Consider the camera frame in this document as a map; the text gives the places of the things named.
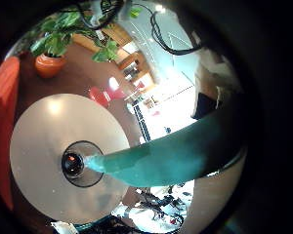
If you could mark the orange sofa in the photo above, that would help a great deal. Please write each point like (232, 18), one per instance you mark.
(3, 107)

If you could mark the green plant in orange pot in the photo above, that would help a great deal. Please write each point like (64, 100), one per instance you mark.
(50, 65)

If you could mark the red chair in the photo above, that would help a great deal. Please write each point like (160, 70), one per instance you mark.
(101, 96)

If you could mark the dark glass vase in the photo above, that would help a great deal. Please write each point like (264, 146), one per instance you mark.
(73, 164)

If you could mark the flower bouquet with teal wrap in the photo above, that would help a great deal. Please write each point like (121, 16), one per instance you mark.
(172, 159)

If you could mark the wooden shelf unit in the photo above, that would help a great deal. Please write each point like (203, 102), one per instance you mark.
(136, 68)

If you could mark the black perforated rail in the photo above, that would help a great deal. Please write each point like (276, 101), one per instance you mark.
(143, 123)

